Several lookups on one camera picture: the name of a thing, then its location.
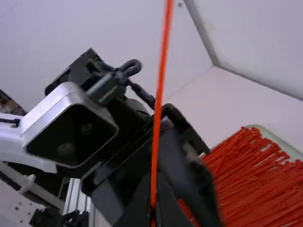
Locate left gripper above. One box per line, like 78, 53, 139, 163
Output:
80, 98, 167, 227

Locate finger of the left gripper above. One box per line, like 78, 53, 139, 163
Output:
160, 103, 223, 227

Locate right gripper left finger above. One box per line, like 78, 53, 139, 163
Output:
113, 173, 152, 227

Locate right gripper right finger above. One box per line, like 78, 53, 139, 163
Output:
155, 173, 193, 227

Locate orange cable tie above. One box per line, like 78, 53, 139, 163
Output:
149, 0, 175, 227

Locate silver rails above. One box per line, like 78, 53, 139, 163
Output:
62, 177, 95, 227

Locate pale tray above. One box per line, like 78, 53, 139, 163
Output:
243, 123, 303, 164

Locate row of orange cable ties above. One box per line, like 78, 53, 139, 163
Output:
177, 126, 303, 227

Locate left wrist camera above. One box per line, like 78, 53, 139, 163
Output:
21, 81, 119, 175

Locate black cable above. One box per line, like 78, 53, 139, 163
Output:
113, 58, 157, 110

